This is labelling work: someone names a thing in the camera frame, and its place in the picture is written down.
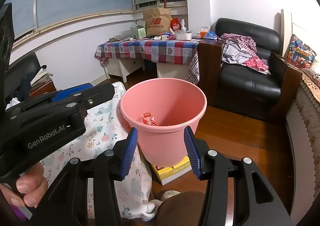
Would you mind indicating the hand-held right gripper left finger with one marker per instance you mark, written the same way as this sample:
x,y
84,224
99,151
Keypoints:
x,y
130,151

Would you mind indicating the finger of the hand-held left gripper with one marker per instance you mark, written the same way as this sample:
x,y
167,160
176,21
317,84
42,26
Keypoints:
x,y
72,90
95,96

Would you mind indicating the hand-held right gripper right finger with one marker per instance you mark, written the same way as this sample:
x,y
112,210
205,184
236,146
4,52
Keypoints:
x,y
192,152

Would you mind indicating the red white snack wrapper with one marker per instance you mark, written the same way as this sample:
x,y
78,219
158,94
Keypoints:
x,y
153,121

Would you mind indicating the orange snack wrapper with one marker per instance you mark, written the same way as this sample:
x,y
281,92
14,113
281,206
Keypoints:
x,y
146,115

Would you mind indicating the pink plastic bucket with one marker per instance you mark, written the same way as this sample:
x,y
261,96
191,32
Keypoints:
x,y
175,106

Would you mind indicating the person's left hand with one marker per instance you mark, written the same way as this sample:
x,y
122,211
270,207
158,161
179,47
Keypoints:
x,y
32,182

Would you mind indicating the floral tablecloth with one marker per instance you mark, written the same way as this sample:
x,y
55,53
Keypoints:
x,y
105,121

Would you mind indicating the wooden nightstand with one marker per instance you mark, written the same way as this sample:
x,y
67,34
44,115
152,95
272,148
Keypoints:
x,y
45,88

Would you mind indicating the yellow cardboard box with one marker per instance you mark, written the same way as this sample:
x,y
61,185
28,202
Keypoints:
x,y
172,171

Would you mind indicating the white cloth bag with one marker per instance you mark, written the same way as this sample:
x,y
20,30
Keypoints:
x,y
41,75

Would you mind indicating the white desk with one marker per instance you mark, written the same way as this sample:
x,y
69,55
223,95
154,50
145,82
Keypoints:
x,y
125,68

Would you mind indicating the white garment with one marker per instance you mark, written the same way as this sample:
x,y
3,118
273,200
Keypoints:
x,y
12,103

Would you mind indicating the dark garment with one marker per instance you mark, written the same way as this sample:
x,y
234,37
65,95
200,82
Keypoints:
x,y
25,88

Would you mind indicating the grey slipper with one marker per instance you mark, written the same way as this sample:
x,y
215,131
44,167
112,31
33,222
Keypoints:
x,y
170,194

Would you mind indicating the black leather sofa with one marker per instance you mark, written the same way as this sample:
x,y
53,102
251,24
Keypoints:
x,y
22,63

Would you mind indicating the checkered tablecloth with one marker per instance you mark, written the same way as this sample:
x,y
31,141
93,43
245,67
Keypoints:
x,y
150,50

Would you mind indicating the green box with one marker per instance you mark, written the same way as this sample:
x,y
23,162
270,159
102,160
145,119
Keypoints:
x,y
138,31

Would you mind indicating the patterned hanging cloth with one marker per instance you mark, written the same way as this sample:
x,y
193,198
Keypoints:
x,y
193,68

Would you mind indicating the black armchair with wooden arms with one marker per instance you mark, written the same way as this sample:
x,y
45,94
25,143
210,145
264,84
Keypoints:
x,y
250,91

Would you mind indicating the brown paper bag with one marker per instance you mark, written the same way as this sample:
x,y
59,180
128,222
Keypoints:
x,y
156,22

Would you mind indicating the white plastic container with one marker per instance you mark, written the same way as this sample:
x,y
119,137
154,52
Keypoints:
x,y
183,35

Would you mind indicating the red bag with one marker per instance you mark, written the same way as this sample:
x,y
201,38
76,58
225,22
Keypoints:
x,y
175,25

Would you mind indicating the pile of clothes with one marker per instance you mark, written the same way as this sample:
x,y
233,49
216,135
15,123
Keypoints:
x,y
240,51

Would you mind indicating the beige quilted bed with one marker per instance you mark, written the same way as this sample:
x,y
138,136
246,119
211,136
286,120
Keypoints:
x,y
305,116

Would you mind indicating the blue plastic bag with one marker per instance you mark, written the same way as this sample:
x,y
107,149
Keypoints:
x,y
211,35

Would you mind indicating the orange tissue pack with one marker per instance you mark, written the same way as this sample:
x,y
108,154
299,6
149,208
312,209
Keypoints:
x,y
202,32

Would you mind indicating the comic printed cushion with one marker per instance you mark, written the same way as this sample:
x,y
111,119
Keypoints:
x,y
300,52

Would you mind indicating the cream bed headboard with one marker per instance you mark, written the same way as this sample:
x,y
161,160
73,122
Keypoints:
x,y
287,28

